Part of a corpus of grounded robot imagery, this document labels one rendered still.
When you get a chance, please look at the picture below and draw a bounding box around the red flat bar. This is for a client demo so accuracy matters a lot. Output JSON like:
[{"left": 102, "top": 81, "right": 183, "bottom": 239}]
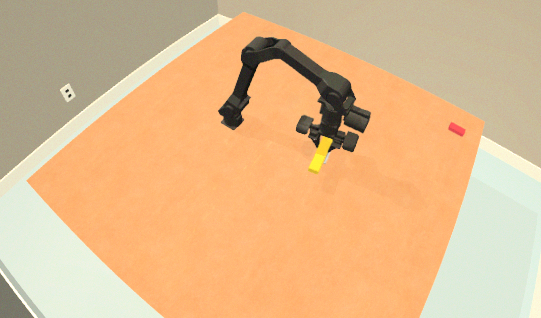
[{"left": 448, "top": 123, "right": 465, "bottom": 136}]

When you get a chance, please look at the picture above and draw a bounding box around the yellow bar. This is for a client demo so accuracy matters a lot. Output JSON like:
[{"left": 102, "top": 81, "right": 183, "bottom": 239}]
[{"left": 308, "top": 136, "right": 332, "bottom": 175}]

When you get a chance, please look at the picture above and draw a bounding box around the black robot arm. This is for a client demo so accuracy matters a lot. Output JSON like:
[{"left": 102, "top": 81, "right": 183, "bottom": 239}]
[{"left": 218, "top": 36, "right": 371, "bottom": 134}]

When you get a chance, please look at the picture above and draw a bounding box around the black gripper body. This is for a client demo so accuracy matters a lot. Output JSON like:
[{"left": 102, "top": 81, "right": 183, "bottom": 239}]
[{"left": 296, "top": 114, "right": 359, "bottom": 152}]

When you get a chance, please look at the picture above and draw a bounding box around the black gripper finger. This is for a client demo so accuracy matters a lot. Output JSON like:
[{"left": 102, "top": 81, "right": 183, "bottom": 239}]
[
  {"left": 308, "top": 134, "right": 321, "bottom": 149},
  {"left": 327, "top": 139, "right": 342, "bottom": 153}
]

